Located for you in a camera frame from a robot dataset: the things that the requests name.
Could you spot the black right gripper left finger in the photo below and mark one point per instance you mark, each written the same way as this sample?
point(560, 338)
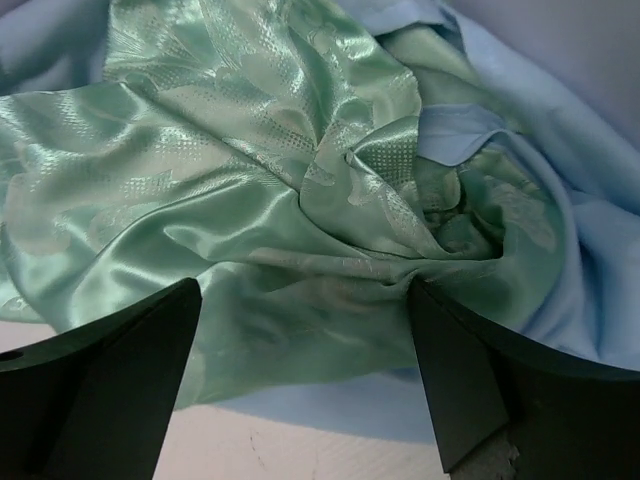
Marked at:
point(95, 402)

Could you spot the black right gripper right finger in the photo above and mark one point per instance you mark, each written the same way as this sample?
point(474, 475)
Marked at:
point(504, 406)

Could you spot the blue green satin pillowcase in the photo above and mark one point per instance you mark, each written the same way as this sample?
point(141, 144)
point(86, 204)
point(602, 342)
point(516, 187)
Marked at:
point(305, 161)

